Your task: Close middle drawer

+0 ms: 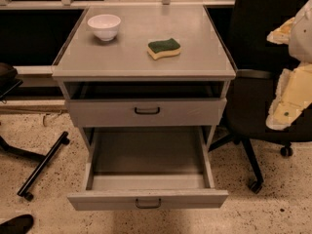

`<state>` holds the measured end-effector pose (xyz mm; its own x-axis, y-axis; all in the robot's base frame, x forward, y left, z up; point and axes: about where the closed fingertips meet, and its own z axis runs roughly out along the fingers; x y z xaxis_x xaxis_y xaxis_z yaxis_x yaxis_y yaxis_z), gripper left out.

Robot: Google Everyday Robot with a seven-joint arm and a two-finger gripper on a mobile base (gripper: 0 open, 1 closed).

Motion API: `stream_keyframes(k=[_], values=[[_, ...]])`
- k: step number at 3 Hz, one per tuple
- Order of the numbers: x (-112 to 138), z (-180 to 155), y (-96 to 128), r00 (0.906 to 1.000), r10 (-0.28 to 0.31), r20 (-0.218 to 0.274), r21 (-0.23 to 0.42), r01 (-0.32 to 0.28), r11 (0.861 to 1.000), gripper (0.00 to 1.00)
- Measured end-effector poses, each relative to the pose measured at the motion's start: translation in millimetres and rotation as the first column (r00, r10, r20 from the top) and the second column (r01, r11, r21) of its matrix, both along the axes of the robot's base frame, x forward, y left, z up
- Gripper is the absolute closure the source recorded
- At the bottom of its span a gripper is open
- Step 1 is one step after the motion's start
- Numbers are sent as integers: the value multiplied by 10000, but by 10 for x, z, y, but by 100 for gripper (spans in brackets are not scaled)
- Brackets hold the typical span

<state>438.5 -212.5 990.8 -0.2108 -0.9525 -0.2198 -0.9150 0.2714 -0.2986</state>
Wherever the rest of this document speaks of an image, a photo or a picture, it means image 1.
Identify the grey drawer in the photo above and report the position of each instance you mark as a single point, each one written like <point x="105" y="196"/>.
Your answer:
<point x="145" y="112"/>
<point x="147" y="168"/>

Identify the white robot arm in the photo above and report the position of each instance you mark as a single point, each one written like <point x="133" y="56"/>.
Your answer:
<point x="294" y="89"/>

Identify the grey drawer cabinet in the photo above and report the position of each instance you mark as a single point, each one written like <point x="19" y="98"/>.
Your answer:
<point x="122" y="69"/>

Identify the green and yellow sponge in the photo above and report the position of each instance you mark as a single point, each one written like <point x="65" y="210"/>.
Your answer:
<point x="163" y="48"/>

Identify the white ceramic bowl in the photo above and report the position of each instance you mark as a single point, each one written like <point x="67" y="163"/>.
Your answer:
<point x="104" y="27"/>

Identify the black office chair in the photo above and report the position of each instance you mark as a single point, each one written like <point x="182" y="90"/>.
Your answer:
<point x="243" y="29"/>

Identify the black chair base left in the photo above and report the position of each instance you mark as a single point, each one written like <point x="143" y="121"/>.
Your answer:
<point x="8" y="82"/>

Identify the black shoe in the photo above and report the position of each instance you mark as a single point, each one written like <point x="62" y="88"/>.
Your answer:
<point x="18" y="225"/>

